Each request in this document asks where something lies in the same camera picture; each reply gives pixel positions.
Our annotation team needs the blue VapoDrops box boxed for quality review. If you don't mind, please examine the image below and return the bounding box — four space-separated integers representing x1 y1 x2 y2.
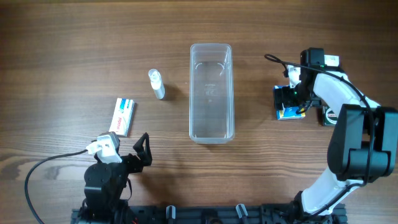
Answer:
273 85 307 121

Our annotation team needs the white medicine box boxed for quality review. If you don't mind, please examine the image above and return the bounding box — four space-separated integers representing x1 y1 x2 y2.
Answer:
324 55 340 67

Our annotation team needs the white Panadol box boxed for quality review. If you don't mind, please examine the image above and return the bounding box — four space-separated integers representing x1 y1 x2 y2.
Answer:
109 98 135 137

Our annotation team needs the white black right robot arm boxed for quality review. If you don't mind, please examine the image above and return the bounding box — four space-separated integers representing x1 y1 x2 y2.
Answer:
265 47 397 223

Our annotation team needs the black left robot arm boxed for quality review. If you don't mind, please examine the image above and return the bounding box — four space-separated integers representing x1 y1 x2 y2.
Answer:
74 132 152 223

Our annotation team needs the clear plastic container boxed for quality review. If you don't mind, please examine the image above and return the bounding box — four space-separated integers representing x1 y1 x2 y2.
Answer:
189 43 235 144

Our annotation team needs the white spray bottle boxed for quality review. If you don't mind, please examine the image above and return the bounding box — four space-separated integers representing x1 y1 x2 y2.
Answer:
148 68 165 100

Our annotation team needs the black left camera cable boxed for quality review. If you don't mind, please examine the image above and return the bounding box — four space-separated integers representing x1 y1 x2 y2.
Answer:
24 149 89 224

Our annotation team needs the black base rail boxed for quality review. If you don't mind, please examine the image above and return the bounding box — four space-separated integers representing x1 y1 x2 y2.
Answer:
70 202 346 224

